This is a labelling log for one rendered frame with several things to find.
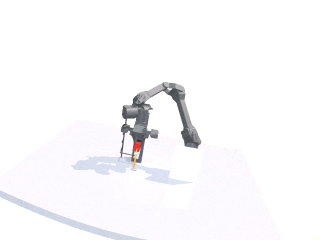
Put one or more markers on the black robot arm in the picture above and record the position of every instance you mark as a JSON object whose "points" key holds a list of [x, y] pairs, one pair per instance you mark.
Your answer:
{"points": [[138, 110]]}

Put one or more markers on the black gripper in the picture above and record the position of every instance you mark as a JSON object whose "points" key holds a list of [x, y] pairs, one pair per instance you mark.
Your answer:
{"points": [[125, 128]]}

